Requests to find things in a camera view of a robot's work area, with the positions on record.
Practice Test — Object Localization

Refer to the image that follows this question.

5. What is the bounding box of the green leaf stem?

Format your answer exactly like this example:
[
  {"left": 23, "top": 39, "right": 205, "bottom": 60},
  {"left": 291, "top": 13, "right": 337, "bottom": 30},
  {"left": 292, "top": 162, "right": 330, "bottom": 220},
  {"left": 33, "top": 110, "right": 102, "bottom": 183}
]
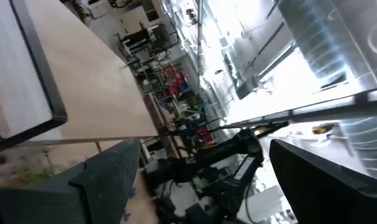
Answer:
[{"left": 0, "top": 151, "right": 57, "bottom": 187}]

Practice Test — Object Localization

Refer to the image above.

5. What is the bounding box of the black diagonal frame strut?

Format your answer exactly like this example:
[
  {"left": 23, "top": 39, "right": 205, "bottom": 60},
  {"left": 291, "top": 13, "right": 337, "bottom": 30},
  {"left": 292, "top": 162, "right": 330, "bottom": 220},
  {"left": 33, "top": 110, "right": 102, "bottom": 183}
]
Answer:
[{"left": 225, "top": 86, "right": 377, "bottom": 128}]

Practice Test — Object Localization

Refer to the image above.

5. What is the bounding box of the wooden shelf with black frame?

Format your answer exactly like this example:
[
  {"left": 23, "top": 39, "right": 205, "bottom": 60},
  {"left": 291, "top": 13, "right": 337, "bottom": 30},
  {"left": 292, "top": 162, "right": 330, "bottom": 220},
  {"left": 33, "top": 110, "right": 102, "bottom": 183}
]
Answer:
[{"left": 0, "top": 0, "right": 160, "bottom": 149}]

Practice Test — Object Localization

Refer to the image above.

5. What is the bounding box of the storage rack with coloured bins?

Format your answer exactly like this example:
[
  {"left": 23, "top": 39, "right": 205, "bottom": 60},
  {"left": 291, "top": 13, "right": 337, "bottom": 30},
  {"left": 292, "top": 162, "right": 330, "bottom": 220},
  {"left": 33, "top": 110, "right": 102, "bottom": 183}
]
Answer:
[{"left": 141, "top": 62, "right": 214, "bottom": 147}]

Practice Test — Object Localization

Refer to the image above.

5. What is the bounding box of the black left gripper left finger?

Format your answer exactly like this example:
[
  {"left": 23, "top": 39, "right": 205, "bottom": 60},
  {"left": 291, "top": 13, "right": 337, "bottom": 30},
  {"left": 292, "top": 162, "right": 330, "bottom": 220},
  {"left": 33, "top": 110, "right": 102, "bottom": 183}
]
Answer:
[{"left": 0, "top": 138, "right": 142, "bottom": 224}]

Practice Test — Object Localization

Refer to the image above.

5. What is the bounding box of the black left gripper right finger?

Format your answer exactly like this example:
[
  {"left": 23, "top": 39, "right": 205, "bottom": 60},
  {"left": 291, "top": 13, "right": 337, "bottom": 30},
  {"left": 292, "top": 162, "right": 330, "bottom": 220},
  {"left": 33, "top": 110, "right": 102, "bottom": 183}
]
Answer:
[{"left": 268, "top": 138, "right": 377, "bottom": 224}]

